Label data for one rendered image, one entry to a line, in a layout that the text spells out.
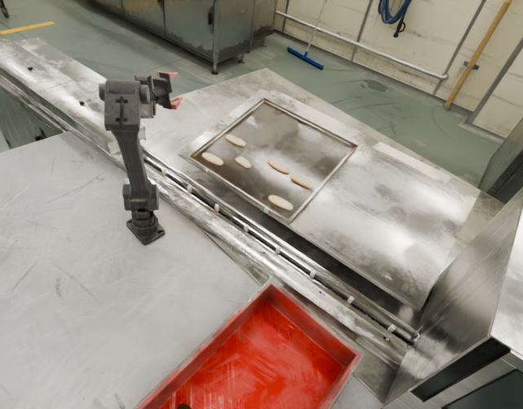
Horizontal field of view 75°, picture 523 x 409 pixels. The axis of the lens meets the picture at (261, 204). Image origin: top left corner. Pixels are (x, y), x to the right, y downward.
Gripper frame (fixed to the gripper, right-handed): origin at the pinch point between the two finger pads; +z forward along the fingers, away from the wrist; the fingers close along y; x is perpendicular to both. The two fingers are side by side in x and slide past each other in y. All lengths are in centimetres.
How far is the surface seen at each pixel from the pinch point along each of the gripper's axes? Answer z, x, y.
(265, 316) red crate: -47, 68, 45
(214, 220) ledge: -30, 36, 33
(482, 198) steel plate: 61, 118, 53
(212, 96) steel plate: 43, -20, 21
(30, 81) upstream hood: -21, -71, 2
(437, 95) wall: 347, 63, 105
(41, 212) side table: -61, -14, 27
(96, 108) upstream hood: -15.5, -35.8, 9.8
